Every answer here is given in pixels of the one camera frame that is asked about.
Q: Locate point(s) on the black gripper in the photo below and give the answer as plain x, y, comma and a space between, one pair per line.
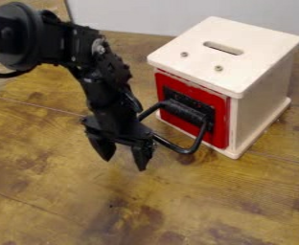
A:
114, 124

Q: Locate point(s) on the black metal drawer handle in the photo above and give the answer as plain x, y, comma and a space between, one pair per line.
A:
191, 111

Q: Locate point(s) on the red drawer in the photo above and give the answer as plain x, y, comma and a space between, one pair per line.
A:
203, 100

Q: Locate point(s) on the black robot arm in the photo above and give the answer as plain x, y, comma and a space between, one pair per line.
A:
35, 37

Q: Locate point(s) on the white wooden box cabinet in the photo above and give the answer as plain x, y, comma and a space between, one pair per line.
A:
233, 66

